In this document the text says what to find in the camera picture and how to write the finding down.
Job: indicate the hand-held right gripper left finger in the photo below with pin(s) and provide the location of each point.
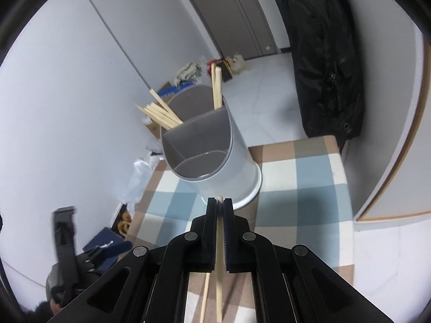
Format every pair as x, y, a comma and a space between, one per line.
210, 228

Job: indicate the blue cardboard box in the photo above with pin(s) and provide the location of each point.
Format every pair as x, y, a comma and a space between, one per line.
168, 91

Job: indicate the dark container with tan loops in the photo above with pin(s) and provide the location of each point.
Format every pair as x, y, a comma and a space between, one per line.
124, 223

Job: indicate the black and yellow bag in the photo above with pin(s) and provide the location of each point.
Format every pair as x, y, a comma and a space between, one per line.
227, 72

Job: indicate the clear plastic bag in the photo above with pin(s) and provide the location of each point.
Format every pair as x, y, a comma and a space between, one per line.
141, 175

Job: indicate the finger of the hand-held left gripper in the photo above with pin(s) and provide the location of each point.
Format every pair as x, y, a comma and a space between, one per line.
118, 247
102, 239

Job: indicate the brown cardboard box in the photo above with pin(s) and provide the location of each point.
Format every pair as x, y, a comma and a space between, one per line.
153, 129

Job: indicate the black backpack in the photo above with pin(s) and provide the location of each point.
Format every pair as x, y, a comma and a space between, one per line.
323, 57

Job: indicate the grey divided utensil holder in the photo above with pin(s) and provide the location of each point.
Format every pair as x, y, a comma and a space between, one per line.
232, 171

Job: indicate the red bag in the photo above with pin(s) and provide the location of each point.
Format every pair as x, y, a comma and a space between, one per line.
208, 65

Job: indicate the beige plastic bag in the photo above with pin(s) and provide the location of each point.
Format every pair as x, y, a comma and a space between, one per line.
239, 62

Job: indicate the white panel with wooden trim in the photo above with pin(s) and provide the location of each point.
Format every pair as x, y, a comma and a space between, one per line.
397, 175

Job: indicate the grey door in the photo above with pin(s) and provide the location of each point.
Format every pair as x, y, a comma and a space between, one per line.
229, 6

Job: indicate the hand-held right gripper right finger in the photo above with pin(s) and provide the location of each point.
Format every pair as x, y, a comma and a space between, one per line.
229, 235

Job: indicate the plaid cloth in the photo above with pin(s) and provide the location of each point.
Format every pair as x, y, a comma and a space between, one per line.
303, 191

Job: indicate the bunch of wooden chopsticks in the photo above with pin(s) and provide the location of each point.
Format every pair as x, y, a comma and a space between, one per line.
161, 114

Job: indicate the light wooden chopstick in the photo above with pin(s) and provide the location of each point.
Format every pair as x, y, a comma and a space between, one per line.
214, 87
219, 89
204, 299
219, 292

